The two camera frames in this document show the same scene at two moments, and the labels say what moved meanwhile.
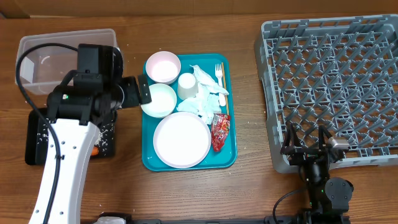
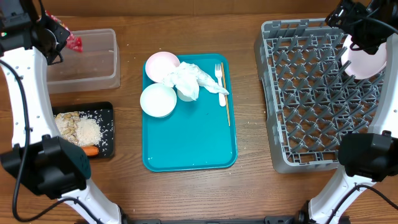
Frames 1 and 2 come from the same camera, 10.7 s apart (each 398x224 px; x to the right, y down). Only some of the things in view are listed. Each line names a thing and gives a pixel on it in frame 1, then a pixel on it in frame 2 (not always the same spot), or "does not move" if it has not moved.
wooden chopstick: (225, 85) does not move
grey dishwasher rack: (340, 73) does not move
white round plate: (181, 140) -> (363, 65)
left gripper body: (131, 95) -> (57, 35)
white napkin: (206, 104) -> (187, 79)
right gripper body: (303, 155) -> (367, 28)
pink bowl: (163, 67) does not move
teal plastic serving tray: (225, 158) does not move
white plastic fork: (218, 73) does not move
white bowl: (163, 101) does not move
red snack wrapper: (220, 127) -> (73, 43)
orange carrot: (95, 151) does not move
